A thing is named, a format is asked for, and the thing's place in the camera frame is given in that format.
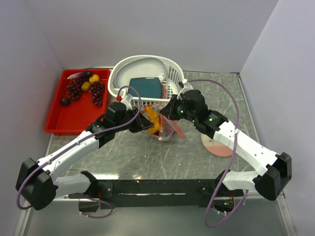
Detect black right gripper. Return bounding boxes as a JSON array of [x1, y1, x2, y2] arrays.
[[160, 94, 197, 123]]

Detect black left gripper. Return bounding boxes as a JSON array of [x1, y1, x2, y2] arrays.
[[114, 106, 154, 133]]

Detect clear zip bag orange zipper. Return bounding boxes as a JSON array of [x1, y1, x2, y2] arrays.
[[142, 103, 185, 143]]

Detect dark red grape bunch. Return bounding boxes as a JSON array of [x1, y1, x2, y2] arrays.
[[89, 81, 105, 106]]

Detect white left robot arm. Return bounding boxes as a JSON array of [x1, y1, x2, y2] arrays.
[[16, 102, 153, 210]]

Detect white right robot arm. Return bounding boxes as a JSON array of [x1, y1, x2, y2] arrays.
[[160, 89, 292, 201]]

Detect white plastic dish basket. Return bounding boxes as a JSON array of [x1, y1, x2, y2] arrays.
[[107, 55, 184, 109]]

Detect teal square plate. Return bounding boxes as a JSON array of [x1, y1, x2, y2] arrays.
[[129, 77, 162, 99]]

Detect white oval plate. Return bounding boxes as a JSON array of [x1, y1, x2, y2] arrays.
[[112, 57, 167, 89]]

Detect pink cream round plate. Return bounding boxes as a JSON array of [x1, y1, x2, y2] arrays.
[[201, 134, 232, 157]]

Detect yellow toy lemon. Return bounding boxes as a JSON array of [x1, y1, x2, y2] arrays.
[[81, 82, 92, 92], [89, 74, 100, 84]]

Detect red plastic tray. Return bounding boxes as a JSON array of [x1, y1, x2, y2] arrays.
[[45, 68, 110, 136]]

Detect purple toy eggplant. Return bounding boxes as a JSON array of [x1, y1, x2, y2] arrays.
[[67, 70, 93, 80]]

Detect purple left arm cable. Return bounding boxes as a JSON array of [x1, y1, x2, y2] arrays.
[[16, 85, 142, 219]]

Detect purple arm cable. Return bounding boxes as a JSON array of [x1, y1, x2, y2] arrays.
[[16, 85, 142, 219], [183, 79, 247, 228]]

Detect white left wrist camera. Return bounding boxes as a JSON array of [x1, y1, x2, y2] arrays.
[[116, 94, 133, 107]]

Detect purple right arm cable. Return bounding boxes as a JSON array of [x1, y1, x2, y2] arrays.
[[183, 79, 247, 228]]

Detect black base frame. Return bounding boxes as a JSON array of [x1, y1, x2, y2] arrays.
[[67, 178, 244, 213]]

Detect aluminium rail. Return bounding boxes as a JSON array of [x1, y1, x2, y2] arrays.
[[51, 189, 286, 202]]

